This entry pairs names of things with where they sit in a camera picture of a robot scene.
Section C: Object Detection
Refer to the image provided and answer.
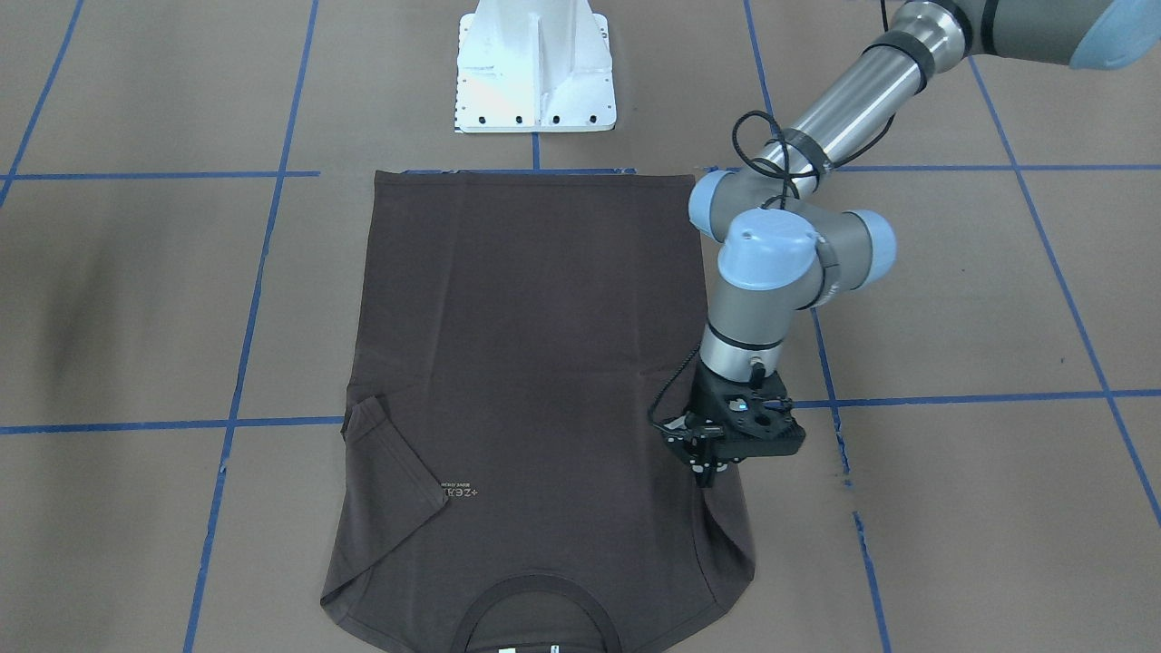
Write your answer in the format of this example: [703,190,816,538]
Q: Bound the brown t-shirt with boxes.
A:
[320,172,756,652]

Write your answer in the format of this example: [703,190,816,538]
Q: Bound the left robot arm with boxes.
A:
[656,1,1158,488]

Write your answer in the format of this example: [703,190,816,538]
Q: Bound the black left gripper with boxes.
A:
[682,363,767,488]

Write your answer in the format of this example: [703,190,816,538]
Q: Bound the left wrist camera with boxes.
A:
[715,373,805,460]

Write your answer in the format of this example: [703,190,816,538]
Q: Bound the white camera pedestal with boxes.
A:
[454,1,618,132]

